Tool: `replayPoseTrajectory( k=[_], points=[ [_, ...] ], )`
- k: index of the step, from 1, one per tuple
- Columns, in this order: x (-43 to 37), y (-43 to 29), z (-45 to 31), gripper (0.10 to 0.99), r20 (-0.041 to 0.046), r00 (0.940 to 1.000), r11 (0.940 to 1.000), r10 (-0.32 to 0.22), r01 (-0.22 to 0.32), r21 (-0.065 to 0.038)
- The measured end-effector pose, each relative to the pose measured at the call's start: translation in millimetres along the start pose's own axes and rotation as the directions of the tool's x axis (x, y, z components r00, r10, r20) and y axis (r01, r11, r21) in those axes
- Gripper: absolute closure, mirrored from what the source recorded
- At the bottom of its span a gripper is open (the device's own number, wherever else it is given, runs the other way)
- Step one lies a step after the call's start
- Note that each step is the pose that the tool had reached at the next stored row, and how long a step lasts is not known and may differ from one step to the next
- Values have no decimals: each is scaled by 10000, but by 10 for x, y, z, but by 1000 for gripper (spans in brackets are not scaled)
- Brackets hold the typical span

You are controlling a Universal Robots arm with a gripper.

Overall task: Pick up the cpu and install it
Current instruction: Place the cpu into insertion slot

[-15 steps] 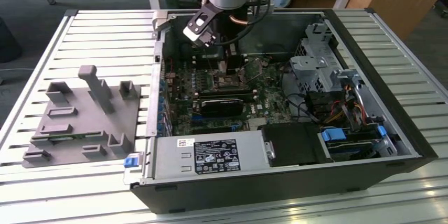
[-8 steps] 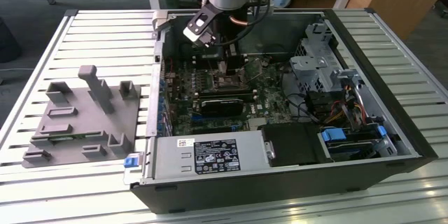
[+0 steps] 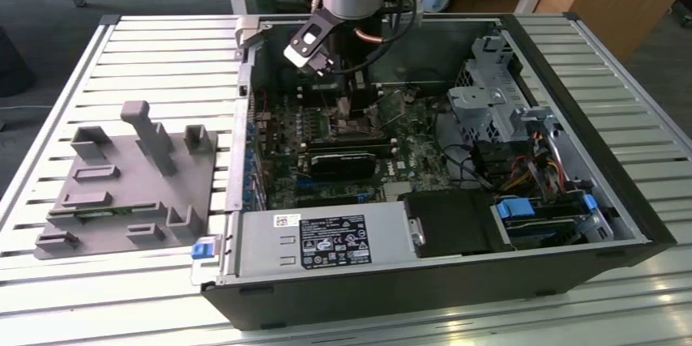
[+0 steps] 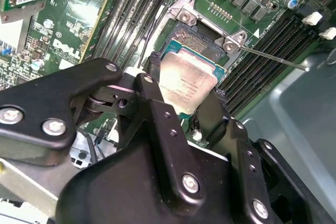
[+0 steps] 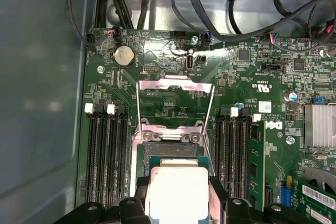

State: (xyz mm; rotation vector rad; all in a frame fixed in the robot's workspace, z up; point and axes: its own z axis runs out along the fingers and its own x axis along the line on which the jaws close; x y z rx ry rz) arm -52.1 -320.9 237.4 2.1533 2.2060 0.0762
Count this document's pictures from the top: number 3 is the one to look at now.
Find silver chipset heatsink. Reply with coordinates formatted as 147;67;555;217
382;182;414;202

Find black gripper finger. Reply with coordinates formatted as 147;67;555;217
351;71;380;120

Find green motherboard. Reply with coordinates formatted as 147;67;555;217
250;85;470;212

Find silver grey wrist camera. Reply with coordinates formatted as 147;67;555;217
383;0;427;27

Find black wire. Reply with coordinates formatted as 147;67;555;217
438;141;499;194

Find blue disk carrier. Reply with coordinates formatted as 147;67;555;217
494;196;538;222

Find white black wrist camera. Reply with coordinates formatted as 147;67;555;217
283;11;343;77

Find metal socket cover frame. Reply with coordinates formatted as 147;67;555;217
375;88;418;129

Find black plastic drive cover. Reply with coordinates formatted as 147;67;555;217
400;190;514;260

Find wooden cabinet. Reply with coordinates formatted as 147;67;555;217
532;0;692;64

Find silver power supply unit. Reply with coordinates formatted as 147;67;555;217
236;202;428;280

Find coloured power wire bundle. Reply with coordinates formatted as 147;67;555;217
500;129;574;202

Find black graphics card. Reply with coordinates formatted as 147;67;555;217
302;150;379;182

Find black RAM slot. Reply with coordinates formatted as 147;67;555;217
306;144;395;156
306;139;395;148

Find grey parts rack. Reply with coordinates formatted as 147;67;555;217
32;99;220;261

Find black open PC case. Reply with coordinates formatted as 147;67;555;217
188;11;680;331

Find CPU socket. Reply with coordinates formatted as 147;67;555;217
323;117;387;140

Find green RAM stick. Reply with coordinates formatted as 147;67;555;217
74;207;136;219

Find black hard disk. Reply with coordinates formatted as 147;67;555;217
502;216;583;250

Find thin metal locking lever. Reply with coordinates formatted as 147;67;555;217
376;93;407;133

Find metal drive cage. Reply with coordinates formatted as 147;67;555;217
443;32;567;148

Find blue case latch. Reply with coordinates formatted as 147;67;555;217
191;235;224;261

